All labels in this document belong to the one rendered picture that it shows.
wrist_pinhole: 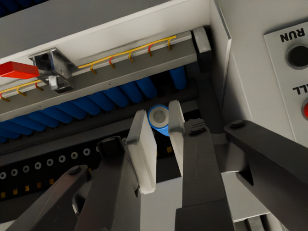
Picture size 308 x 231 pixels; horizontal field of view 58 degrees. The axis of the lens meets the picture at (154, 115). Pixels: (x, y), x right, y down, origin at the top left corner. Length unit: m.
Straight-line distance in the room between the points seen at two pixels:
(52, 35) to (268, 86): 0.19
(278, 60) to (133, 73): 0.14
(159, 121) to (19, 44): 0.15
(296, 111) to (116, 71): 0.17
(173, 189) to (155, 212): 0.02
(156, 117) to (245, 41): 0.10
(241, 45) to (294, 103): 0.06
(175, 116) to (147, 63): 0.14
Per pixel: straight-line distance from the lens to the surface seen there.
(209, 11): 0.28
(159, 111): 0.20
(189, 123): 0.16
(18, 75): 0.23
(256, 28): 0.25
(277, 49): 0.25
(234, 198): 0.25
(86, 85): 0.30
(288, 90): 0.24
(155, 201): 0.25
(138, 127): 0.16
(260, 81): 0.24
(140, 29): 0.27
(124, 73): 0.29
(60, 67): 0.28
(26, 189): 0.48
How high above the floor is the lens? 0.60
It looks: 2 degrees down
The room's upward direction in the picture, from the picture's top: 164 degrees clockwise
